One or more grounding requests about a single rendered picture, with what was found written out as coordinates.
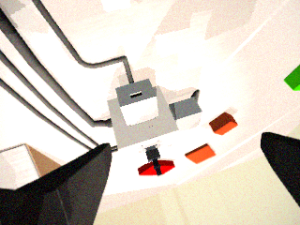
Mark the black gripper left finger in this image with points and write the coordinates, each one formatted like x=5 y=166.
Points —
x=69 y=195

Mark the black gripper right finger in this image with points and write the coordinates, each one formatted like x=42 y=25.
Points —
x=283 y=155

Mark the green cube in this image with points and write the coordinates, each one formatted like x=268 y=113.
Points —
x=293 y=79

